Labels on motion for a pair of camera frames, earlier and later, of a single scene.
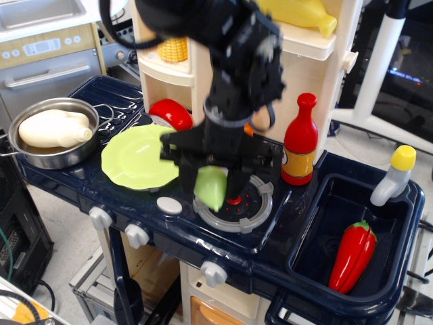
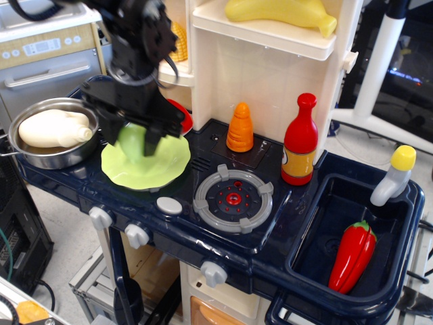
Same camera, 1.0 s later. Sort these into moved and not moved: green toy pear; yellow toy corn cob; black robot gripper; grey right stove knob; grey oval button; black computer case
Moved: green toy pear; black robot gripper
Not moved: yellow toy corn cob; grey oval button; black computer case; grey right stove knob
